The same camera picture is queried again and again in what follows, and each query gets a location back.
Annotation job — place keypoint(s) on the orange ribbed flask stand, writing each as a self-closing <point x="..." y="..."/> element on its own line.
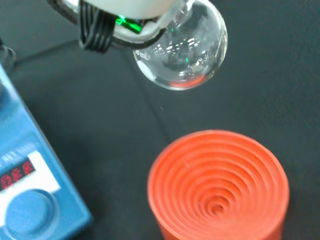
<point x="217" y="190"/>

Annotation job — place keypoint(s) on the heater with blue base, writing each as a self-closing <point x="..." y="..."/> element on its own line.
<point x="27" y="200"/>

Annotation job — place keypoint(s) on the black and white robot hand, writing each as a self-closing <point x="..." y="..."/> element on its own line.
<point x="130" y="10"/>

